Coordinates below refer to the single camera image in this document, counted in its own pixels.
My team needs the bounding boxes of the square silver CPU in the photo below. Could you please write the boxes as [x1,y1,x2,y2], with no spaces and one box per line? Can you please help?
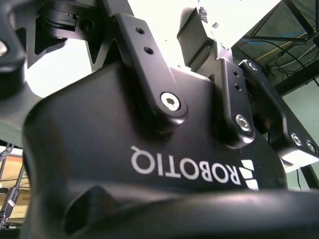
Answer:
[176,6,215,72]

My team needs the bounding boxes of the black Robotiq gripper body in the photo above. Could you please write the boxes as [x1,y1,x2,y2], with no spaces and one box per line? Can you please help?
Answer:
[21,62,319,239]

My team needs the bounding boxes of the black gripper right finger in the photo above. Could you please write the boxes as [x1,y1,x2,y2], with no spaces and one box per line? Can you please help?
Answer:
[215,59,319,173]

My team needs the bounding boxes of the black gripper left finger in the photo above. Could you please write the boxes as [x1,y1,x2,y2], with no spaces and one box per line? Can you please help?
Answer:
[0,0,189,132]

